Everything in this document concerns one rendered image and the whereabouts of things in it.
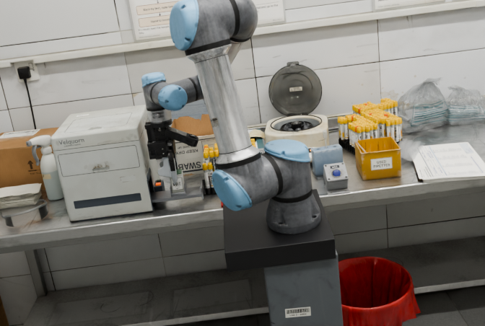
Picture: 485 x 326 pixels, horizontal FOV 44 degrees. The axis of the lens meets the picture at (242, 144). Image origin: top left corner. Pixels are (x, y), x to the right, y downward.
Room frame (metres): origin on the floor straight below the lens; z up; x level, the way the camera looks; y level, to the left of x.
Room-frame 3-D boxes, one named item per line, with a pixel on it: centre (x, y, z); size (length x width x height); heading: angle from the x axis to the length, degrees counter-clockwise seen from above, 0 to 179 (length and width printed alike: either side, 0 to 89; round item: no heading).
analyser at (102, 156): (1.94, 0.45, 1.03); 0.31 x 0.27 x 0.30; 90
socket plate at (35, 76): (2.44, 0.83, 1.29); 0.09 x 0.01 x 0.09; 90
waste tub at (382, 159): (1.90, -0.45, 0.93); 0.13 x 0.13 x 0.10; 87
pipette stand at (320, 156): (1.93, -0.28, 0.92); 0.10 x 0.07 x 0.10; 96
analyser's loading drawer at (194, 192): (1.85, 0.25, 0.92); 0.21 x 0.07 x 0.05; 90
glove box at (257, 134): (2.22, -0.04, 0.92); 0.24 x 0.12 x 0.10; 0
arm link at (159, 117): (1.84, 0.25, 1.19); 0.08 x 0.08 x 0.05
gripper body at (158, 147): (1.85, 0.26, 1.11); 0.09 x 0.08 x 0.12; 90
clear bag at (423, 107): (2.34, -0.74, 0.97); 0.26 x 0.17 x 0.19; 106
